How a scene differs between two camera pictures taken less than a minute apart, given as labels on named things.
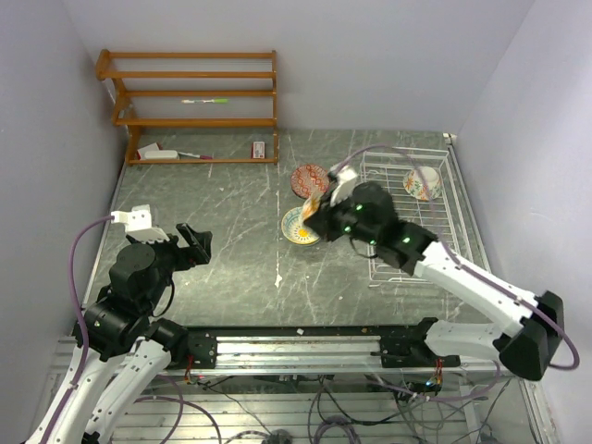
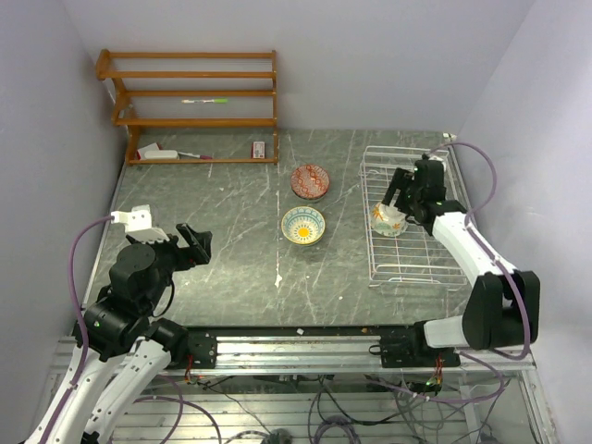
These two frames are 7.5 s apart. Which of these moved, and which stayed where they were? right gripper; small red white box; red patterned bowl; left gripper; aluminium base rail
Moved: right gripper
Stayed: small red white box; aluminium base rail; red patterned bowl; left gripper
